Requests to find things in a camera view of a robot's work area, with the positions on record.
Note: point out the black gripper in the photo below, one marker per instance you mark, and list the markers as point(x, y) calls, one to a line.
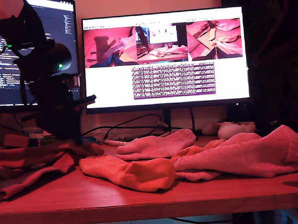
point(53, 94)

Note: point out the white fluffy sock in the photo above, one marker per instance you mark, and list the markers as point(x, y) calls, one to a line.
point(155, 146)
point(253, 156)

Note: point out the blue foil packet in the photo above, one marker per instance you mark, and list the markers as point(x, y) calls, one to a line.
point(90, 140)

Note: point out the monitor with bright white screen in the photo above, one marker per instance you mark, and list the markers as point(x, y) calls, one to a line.
point(112, 88)

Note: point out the orange sock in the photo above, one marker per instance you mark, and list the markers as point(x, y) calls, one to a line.
point(132, 173)
point(188, 150)

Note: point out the monitor with dark code screen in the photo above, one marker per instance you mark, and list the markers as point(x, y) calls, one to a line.
point(68, 21)

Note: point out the pale round object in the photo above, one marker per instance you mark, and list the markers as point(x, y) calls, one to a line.
point(210, 129)

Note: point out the small white round device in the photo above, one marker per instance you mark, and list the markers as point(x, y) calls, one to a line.
point(230, 131)

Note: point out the dark leafy house plant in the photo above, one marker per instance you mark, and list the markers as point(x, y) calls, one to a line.
point(279, 22)

